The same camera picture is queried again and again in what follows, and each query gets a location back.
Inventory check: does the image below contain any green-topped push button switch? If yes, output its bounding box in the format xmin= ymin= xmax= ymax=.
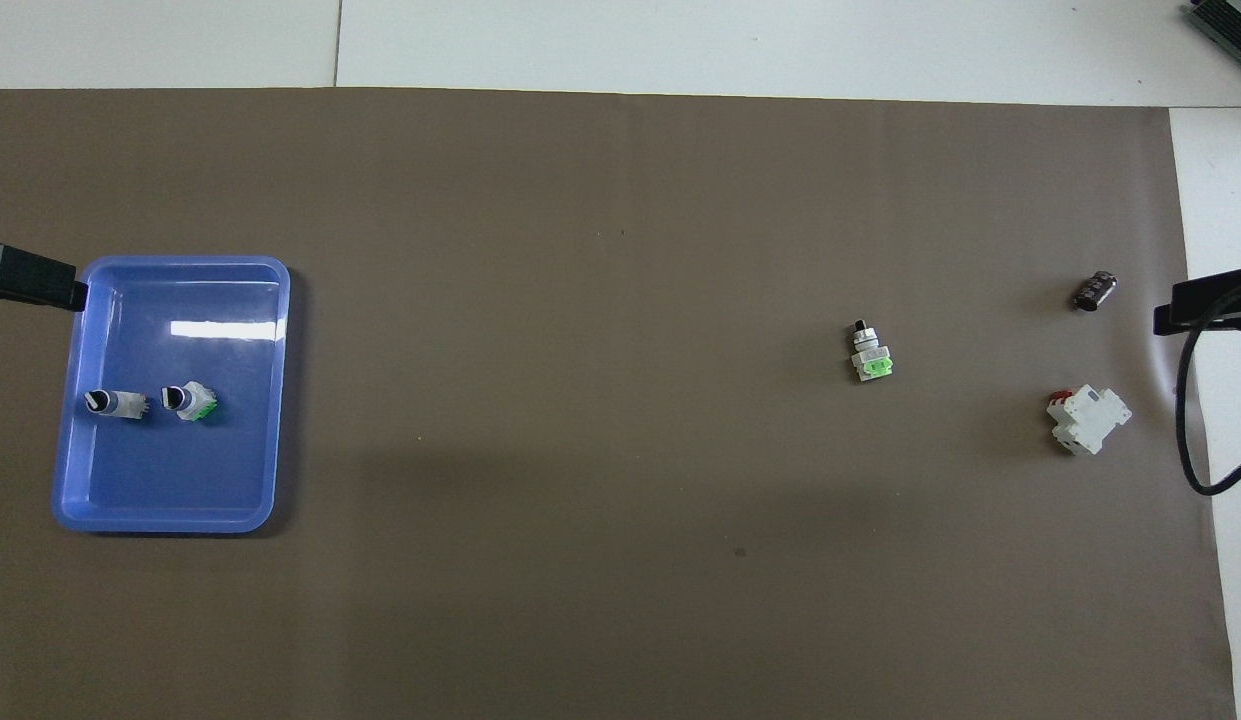
xmin=160 ymin=380 xmax=219 ymax=424

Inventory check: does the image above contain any small dark terminal block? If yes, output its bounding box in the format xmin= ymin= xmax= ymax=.
xmin=1074 ymin=268 xmax=1120 ymax=312

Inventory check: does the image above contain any white circuit breaker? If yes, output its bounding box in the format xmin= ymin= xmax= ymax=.
xmin=1046 ymin=384 xmax=1132 ymax=457

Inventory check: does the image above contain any blue plastic tray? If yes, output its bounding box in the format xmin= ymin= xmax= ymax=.
xmin=50 ymin=255 xmax=292 ymax=534

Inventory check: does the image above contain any grey finned device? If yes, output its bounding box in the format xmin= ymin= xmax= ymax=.
xmin=1183 ymin=0 xmax=1241 ymax=76

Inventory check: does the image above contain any brown paper table mat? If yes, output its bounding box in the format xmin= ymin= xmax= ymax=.
xmin=0 ymin=88 xmax=1239 ymax=720

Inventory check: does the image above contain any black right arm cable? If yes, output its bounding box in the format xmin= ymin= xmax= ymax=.
xmin=1175 ymin=280 xmax=1241 ymax=497

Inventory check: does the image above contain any white switch with red base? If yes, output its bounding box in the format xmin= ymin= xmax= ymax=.
xmin=85 ymin=388 xmax=151 ymax=422

